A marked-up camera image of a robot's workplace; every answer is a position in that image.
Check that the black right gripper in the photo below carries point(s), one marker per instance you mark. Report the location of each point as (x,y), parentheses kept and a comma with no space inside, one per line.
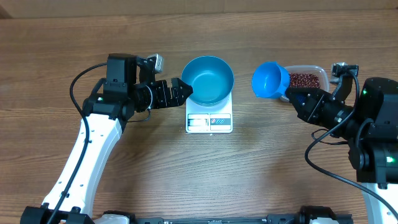
(308,112)

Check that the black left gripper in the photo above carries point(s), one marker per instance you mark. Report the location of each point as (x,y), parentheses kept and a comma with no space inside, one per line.
(176,99)

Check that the blue plastic measuring scoop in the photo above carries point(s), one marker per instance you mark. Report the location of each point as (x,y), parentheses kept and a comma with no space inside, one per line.
(270,80)

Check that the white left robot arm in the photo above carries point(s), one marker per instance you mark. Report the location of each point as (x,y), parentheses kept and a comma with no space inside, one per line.
(129,87)

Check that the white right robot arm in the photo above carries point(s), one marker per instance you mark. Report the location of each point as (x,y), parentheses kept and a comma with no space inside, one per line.
(369,128)

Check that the teal metal bowl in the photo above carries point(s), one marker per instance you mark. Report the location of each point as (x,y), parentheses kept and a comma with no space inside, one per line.
(211,78)

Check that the white digital kitchen scale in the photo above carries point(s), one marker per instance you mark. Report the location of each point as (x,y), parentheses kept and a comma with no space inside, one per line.
(213,119)

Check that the red beans in container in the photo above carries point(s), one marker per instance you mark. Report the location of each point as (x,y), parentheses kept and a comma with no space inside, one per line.
(304,80)

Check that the clear plastic container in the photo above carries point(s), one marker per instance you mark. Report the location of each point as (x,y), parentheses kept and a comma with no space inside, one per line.
(315,70)

